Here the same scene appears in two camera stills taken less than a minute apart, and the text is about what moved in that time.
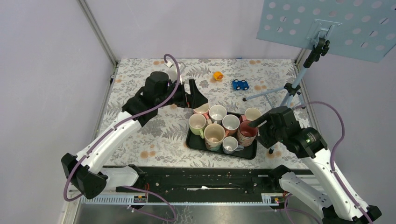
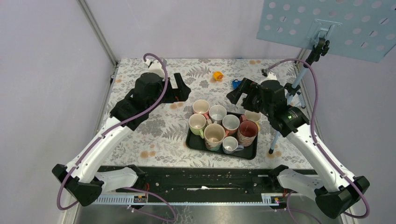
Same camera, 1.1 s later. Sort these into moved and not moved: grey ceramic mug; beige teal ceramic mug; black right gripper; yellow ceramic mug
Moved: black right gripper
Not moved: yellow ceramic mug; beige teal ceramic mug; grey ceramic mug
